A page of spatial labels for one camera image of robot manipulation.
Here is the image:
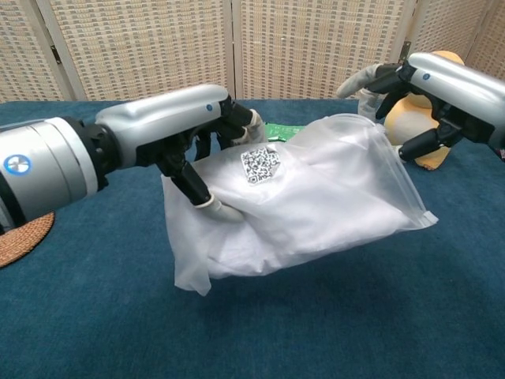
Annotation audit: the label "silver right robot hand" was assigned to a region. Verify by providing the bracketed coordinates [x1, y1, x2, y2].
[336, 52, 505, 163]

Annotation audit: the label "teal table cloth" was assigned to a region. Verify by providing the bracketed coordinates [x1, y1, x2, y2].
[0, 98, 505, 379]

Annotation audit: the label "green foil sachet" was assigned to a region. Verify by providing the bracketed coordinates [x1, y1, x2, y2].
[264, 122, 303, 142]

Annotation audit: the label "white clothes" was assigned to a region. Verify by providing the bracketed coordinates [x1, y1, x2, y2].
[196, 126, 411, 280]

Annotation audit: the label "round woven rattan coaster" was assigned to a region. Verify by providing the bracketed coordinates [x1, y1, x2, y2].
[0, 211, 55, 269]

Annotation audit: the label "orange plush dinosaur toy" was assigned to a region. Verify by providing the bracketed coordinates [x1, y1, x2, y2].
[384, 50, 466, 171]

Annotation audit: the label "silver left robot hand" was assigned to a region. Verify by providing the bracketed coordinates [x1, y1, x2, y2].
[94, 84, 269, 222]

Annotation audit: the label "translucent white plastic zip bag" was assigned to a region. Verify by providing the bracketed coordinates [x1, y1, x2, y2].
[160, 113, 440, 297]

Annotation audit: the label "woven folding screen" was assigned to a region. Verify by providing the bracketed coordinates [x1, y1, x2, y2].
[0, 0, 505, 104]

